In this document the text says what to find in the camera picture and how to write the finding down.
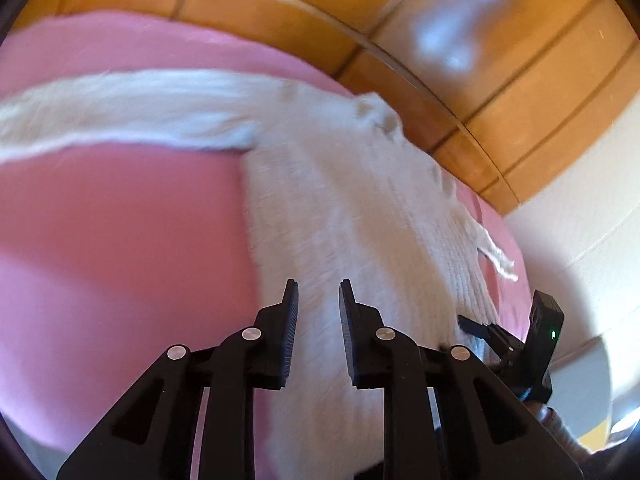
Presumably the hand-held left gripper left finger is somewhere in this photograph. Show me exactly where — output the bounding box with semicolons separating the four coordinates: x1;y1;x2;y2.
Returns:
55;279;300;480

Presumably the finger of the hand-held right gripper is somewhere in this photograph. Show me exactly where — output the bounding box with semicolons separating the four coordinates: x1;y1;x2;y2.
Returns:
457;314;524;367

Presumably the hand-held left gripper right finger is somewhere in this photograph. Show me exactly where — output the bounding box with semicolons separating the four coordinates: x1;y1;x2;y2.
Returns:
338;278;587;480

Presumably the white knitted sweater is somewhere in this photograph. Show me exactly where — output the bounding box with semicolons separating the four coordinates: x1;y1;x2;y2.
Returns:
0;67;518;480

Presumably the pink blanket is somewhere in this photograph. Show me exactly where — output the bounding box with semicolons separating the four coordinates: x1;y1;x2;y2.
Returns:
0;9;535;480

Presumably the wooden wardrobe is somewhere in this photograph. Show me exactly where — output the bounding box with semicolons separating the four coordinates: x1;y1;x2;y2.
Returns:
10;0;640;216

